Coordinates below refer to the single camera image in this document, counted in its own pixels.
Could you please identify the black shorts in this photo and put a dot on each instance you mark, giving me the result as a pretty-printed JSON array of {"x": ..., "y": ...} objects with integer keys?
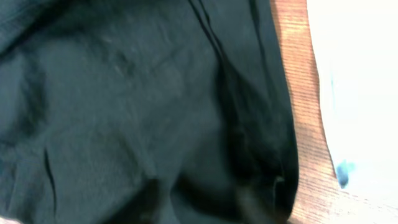
[{"x": 144, "y": 111}]

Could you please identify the light blue t-shirt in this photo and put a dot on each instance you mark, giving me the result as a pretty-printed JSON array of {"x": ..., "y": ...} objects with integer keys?
[{"x": 355, "y": 48}]

